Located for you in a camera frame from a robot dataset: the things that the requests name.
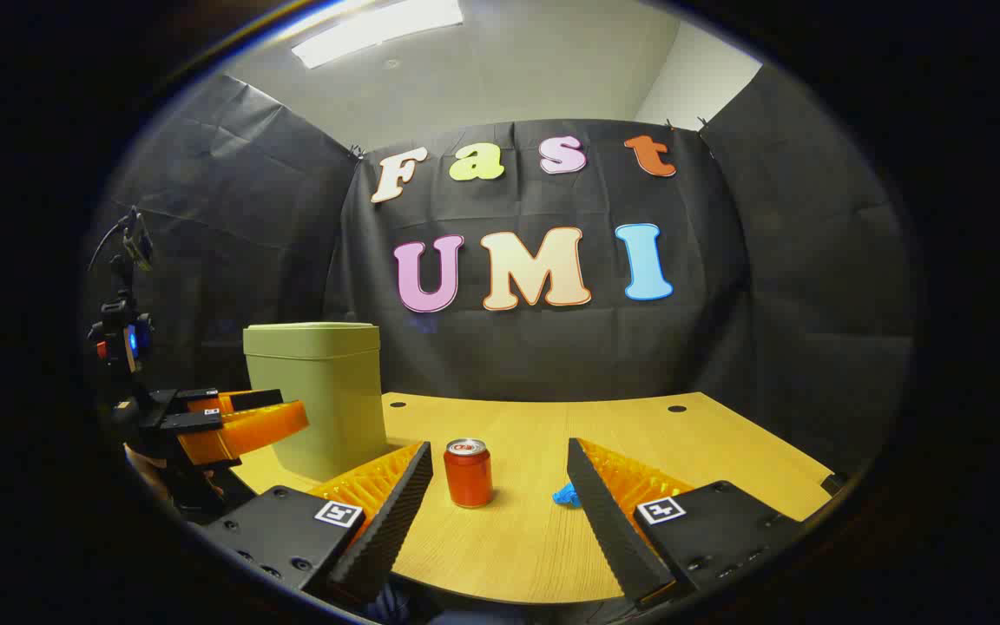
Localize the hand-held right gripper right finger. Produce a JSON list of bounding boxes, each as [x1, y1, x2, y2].
[[566, 437, 813, 606]]

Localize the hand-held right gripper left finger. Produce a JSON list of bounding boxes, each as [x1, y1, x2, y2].
[[201, 441, 434, 609]]

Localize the green desktop garbage bin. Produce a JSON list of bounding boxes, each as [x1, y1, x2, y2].
[[243, 322, 397, 483]]

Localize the red pop can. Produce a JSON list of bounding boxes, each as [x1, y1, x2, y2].
[[443, 437, 494, 509]]

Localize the wooden desktop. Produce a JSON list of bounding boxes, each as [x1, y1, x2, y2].
[[231, 391, 835, 606]]

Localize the black backdrop cloth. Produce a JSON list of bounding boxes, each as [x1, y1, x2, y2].
[[83, 74, 913, 474]]

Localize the ceiling light panel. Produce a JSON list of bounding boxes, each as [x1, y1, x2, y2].
[[292, 0, 464, 70]]

